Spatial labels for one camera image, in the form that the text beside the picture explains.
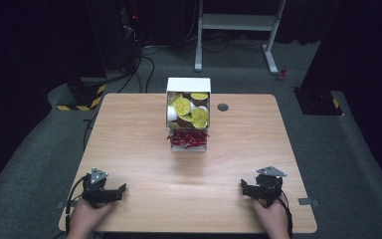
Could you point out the dark equipment rack red light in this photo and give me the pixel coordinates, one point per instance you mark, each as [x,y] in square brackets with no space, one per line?
[131,23]

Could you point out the white storage box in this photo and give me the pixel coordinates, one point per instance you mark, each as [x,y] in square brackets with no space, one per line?
[188,84]

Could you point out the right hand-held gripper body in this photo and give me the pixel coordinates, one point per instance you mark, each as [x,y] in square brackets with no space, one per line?
[268,186]

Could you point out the small red floor object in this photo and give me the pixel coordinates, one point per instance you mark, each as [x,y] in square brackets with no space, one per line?
[281,75]

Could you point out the black stand base yellow mark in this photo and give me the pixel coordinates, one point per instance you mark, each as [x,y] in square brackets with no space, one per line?
[318,101]

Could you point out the white metal stand frame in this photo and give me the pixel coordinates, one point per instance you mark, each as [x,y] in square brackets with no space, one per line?
[235,22]

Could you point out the pile of yellow-lidded capsules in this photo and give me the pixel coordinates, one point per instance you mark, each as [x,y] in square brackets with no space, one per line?
[183,106]

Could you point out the grey tape strip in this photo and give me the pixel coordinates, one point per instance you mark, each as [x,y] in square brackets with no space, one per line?
[64,204]
[307,201]

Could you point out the yellow-black striped stand base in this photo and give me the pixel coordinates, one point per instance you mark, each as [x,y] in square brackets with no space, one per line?
[84,94]

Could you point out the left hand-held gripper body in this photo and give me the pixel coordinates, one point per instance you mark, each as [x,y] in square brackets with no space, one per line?
[94,191]

